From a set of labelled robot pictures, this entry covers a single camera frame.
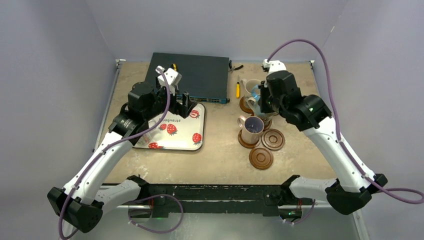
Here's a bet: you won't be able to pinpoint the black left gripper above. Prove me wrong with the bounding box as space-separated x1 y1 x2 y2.
143 83 197 121

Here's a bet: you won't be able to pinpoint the blue butterfly mug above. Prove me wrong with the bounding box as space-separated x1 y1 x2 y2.
246 85 277 123

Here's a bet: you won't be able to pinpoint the cream floral mug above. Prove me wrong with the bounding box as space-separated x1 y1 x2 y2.
240 79 261 100

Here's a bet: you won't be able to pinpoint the wooden coaster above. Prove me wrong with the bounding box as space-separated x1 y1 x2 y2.
248 147 274 170
237 130 261 149
263 119 273 131
261 128 286 151
239 97 253 114

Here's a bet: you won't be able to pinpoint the purple interior mug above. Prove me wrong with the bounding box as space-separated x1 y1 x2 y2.
237 115 265 144

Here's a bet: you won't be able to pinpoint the wooden coaster front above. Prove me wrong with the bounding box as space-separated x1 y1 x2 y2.
248 147 274 170

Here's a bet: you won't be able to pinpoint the orange interior mug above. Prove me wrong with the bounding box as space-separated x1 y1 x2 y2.
136 119 157 147

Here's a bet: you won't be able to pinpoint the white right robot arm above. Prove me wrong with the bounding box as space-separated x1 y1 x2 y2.
259 70 388 215

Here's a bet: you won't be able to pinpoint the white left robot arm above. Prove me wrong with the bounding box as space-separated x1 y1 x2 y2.
47 82 196 240

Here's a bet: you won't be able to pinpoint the white strawberry tray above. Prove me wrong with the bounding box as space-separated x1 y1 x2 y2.
134 103 206 151

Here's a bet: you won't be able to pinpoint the small yellow screwdriver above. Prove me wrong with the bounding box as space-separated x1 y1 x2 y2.
235 75 241 99

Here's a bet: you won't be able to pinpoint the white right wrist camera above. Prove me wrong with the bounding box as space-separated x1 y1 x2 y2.
262 59 287 75

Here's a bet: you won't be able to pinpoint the dark network switch box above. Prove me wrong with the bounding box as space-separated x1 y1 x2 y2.
145 52 230 104

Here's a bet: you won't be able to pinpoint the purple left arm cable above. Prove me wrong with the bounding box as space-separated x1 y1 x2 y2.
58 66 172 240

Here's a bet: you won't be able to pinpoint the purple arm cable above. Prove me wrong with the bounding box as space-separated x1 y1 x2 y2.
266 39 424 205
58 66 172 240

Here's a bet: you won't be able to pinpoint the black handled pliers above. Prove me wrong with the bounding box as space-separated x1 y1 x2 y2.
228 60 244 73

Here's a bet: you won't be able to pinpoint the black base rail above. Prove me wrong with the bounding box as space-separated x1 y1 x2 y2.
128 175 312 220

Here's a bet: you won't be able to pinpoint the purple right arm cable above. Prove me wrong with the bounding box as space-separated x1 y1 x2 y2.
266 39 424 205

